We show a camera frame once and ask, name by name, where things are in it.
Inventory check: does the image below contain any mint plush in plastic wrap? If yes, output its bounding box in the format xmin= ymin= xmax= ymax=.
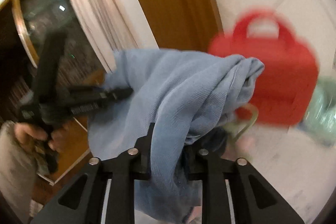
xmin=302 ymin=77 xmax=335 ymax=147

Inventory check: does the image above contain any light blue garment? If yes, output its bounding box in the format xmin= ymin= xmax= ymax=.
xmin=88 ymin=49 xmax=264 ymax=223

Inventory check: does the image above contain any white curtain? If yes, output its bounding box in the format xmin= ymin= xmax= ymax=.
xmin=70 ymin=0 xmax=158 ymax=71

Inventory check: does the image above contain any grey sleeve forearm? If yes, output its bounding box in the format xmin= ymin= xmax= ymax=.
xmin=1 ymin=121 xmax=37 ymax=223

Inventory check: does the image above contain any red bear embossed bag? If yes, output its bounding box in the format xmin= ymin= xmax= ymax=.
xmin=208 ymin=9 xmax=319 ymax=126

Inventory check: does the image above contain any person's left hand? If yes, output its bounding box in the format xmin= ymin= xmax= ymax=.
xmin=14 ymin=123 xmax=68 ymax=153

